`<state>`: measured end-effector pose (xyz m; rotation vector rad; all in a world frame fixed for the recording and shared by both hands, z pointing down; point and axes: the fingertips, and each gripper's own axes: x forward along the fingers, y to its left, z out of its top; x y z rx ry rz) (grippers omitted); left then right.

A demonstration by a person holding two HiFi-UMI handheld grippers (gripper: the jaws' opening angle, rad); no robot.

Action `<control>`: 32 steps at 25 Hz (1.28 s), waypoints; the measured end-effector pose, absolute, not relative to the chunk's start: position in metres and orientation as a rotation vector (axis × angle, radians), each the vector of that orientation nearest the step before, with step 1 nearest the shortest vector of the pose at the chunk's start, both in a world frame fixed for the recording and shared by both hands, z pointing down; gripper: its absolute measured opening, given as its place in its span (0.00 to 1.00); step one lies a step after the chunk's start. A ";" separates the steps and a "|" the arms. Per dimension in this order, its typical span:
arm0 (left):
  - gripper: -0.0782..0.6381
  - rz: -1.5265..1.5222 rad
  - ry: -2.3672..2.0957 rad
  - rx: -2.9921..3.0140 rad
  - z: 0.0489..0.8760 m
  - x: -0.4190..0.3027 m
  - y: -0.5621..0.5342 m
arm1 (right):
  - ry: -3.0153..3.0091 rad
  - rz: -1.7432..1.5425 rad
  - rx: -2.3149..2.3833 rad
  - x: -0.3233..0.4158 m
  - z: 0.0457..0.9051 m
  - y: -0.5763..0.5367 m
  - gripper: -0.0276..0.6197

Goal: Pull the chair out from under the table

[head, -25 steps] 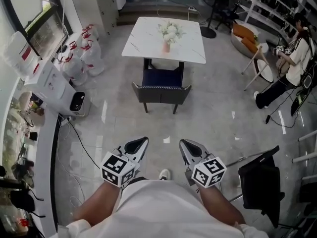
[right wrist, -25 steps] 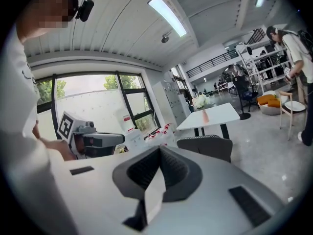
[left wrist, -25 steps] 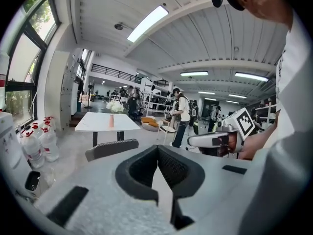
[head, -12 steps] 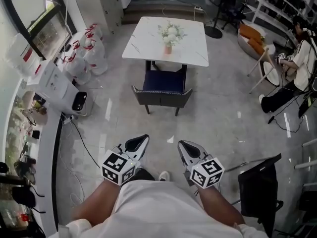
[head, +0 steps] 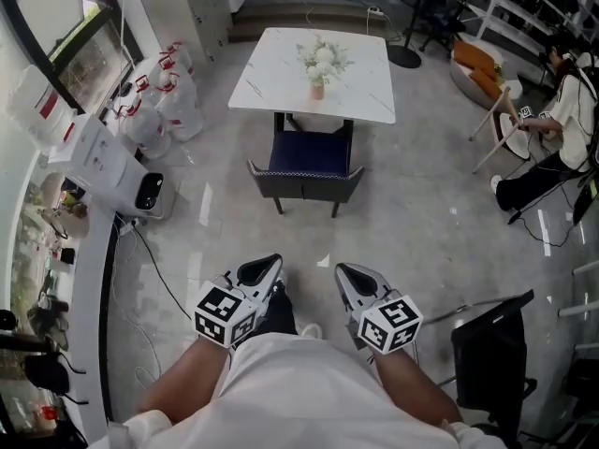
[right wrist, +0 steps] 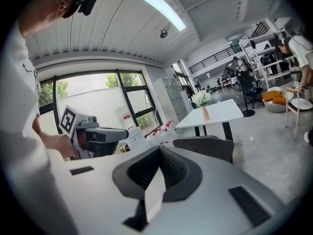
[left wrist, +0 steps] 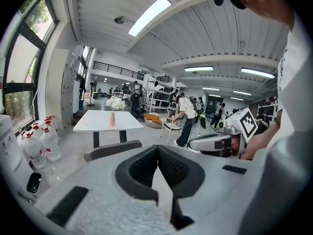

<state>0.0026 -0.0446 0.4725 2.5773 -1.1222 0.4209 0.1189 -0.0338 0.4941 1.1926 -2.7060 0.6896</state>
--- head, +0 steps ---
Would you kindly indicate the white flower bouquet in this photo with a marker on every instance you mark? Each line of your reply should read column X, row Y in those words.
column 323, row 61

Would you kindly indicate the dark wooden step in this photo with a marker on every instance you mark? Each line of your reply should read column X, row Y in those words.
column 281, row 21

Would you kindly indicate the light wooden chair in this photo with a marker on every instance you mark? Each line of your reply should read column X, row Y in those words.
column 510, row 134

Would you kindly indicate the white marble table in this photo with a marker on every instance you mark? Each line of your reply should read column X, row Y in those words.
column 271, row 73

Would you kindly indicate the large orange cushion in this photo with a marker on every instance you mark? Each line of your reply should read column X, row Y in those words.
column 475, row 54

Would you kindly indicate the black pedestal fan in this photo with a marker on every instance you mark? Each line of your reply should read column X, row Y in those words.
column 403, row 56

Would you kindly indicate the round basket with orange cushions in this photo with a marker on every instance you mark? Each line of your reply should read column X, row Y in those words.
column 463, row 84

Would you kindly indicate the grey metal cabinet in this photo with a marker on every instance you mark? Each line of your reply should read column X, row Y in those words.
column 206, row 7

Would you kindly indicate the small orange cushion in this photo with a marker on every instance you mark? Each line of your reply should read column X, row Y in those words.
column 486, row 82

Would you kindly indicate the small black box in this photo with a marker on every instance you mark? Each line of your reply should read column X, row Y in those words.
column 68, row 255

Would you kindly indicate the black framed window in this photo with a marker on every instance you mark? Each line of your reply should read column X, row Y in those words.
column 89, row 59

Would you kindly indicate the white water dispenser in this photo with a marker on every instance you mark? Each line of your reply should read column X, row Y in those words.
column 103, row 152

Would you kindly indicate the person's right forearm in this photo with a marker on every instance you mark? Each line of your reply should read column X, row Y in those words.
column 412, row 386

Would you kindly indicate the pink vase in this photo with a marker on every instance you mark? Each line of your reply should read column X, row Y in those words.
column 317, row 92

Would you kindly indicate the white shelving rack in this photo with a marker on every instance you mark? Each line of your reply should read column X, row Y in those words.
column 510, row 24

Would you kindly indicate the person's left forearm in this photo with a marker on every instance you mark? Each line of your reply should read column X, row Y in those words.
column 187, row 377

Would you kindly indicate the black office chair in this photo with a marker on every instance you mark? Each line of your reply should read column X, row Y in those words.
column 437, row 21

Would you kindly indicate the white curved counter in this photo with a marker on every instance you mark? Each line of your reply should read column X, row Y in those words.
column 91, row 307

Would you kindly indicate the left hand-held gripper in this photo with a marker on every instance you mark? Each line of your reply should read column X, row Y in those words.
column 220, row 311

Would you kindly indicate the white power strip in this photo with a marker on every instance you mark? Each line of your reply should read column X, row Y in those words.
column 374, row 11
column 126, row 226

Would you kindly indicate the person's black trousers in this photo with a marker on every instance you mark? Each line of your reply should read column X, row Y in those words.
column 281, row 307

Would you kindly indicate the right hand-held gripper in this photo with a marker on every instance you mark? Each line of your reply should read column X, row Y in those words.
column 390, row 325

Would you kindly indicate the dark blue chair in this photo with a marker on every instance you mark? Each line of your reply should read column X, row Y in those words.
column 309, row 152

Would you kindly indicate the black folding chair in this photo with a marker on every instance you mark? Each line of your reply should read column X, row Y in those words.
column 486, row 358

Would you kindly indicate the person's white shirt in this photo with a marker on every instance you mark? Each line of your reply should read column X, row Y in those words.
column 299, row 391

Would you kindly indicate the beige bag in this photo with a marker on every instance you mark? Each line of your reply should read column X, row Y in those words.
column 70, row 213

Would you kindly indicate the person's right white shoe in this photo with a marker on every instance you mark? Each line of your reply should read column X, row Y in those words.
column 311, row 330

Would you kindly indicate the large water bottle red label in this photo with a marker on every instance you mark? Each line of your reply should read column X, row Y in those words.
column 37, row 105

